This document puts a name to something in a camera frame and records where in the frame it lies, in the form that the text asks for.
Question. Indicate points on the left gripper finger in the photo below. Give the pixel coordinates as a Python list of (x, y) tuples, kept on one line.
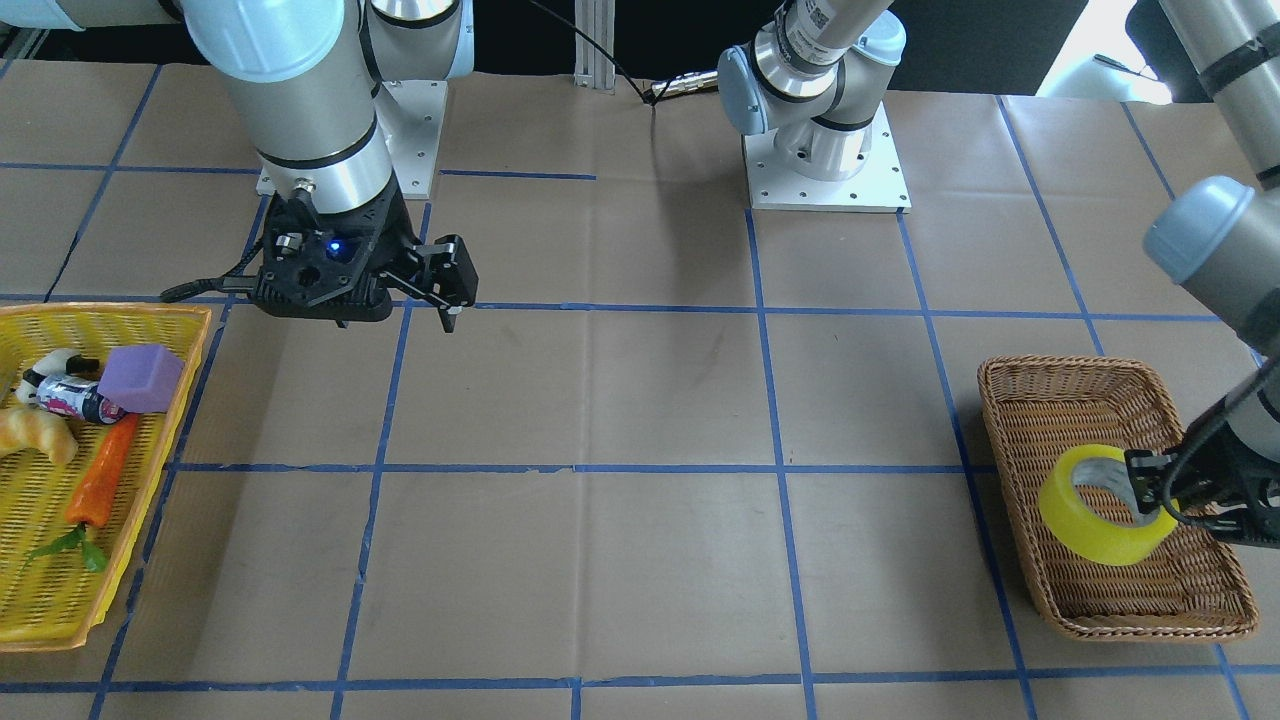
[(1146, 469)]

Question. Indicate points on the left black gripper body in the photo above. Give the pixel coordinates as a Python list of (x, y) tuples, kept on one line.
[(1243, 479)]

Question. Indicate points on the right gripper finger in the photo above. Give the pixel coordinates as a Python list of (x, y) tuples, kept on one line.
[(441, 273)]

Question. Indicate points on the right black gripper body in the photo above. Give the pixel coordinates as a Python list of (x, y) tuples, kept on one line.
[(397, 232)]

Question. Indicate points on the yellow tape roll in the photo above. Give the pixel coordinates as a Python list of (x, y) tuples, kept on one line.
[(1132, 536)]

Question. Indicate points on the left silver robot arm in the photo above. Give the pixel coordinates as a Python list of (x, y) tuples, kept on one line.
[(814, 77)]

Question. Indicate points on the brown wicker basket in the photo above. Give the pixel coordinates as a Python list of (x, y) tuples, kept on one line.
[(1036, 407)]

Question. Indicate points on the purple foam block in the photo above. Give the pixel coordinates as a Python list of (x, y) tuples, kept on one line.
[(141, 378)]

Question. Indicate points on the small printed can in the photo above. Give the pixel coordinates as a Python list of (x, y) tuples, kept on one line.
[(78, 398)]

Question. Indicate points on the panda plush toy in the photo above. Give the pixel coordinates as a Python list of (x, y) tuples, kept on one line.
[(57, 366)]

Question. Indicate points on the orange toy carrot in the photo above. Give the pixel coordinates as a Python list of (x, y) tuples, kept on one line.
[(91, 503)]

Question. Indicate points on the toy croissant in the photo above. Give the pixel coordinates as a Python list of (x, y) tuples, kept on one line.
[(25, 427)]

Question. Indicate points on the yellow plastic basket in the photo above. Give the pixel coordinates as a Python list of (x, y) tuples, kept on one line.
[(50, 600)]

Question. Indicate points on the aluminium frame post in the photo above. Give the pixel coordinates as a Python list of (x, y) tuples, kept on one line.
[(595, 22)]

